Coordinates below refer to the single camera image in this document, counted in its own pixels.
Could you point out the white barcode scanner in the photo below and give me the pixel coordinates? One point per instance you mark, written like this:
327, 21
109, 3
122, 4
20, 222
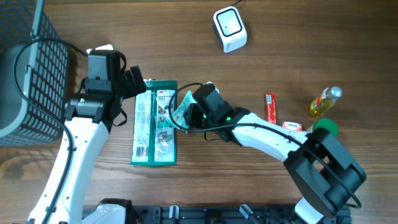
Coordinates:
229, 29

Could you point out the red Nescafe sachet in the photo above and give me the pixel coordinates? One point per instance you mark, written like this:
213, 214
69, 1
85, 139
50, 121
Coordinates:
271, 110

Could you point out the yellow Vim dish soap bottle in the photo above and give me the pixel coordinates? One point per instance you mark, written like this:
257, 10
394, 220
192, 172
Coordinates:
324, 102

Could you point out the orange Kleenex tissue pack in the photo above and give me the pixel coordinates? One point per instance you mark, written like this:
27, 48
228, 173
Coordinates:
292, 126

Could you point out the teal wipes packet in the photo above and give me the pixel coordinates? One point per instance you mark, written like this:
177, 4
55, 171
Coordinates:
178, 113

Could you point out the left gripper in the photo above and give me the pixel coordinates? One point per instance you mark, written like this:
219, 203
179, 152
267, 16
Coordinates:
134, 82

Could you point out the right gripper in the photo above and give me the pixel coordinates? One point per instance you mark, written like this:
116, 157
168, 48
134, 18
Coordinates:
192, 118

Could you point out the green lid jar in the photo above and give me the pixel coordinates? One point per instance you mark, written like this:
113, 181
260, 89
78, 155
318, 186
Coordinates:
326, 124

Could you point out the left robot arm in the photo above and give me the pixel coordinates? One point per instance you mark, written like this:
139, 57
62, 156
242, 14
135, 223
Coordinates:
89, 117

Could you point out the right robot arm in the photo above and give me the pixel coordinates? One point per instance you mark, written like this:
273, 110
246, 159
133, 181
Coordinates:
325, 173

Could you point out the dark grey mesh basket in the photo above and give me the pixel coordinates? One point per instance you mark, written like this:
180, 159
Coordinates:
34, 75

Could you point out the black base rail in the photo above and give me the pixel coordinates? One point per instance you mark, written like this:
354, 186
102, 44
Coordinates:
191, 215

